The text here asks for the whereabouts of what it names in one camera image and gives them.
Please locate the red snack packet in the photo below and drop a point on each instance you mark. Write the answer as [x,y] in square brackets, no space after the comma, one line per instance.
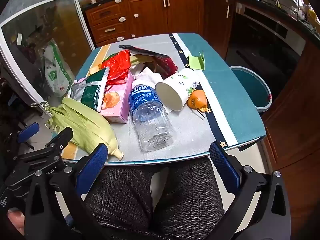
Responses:
[165,63]

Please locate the green and white plastic bag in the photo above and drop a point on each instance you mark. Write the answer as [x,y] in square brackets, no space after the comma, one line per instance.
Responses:
[56,72]

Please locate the clear plastic bottle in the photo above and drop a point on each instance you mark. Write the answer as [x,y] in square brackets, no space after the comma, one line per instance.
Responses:
[150,120]

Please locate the white leaf-print paper cup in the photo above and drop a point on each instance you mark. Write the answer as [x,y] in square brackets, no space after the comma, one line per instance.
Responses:
[185,80]

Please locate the white tissue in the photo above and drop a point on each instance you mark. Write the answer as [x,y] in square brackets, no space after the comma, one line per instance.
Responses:
[147,76]

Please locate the black built-in oven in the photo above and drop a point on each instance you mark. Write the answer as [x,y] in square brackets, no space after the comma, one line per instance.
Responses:
[262,45]

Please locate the person's left hand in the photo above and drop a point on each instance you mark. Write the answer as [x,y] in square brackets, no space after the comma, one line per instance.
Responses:
[15,218]

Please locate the green folded paper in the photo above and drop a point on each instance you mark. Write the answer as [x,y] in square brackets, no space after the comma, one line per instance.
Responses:
[196,62]

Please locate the teal and grey tablecloth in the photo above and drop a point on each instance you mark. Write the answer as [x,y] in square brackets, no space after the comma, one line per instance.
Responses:
[190,130]

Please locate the blue-grey trash bin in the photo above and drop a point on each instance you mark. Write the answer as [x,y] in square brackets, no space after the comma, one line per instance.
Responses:
[250,87]

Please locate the pink cardboard box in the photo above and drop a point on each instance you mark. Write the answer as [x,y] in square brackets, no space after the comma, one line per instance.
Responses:
[117,105]

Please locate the glass sliding door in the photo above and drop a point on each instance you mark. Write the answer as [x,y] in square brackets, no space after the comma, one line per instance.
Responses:
[37,30]

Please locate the wooden kitchen cabinet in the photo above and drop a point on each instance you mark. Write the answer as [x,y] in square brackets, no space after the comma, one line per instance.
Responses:
[150,12]

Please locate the corn cob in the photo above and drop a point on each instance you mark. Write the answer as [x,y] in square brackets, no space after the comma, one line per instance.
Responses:
[82,125]

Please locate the white cabinet safety locks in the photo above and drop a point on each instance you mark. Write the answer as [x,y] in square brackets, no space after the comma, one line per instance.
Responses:
[122,19]

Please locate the tall wooden cabinet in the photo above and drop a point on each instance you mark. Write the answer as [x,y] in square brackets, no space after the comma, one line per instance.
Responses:
[300,105]

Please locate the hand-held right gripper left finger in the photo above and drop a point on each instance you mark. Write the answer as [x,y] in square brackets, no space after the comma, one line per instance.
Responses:
[92,165]

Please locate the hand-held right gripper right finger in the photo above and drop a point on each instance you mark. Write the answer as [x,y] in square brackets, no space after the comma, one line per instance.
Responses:
[225,167]

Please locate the green and silver snack packet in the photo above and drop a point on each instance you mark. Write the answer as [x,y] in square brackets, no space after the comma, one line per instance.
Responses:
[92,92]

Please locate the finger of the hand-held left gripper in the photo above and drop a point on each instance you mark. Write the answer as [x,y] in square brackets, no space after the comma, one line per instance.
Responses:
[27,131]
[60,140]

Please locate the red plastic bag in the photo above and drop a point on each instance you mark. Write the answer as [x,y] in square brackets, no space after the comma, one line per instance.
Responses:
[117,65]

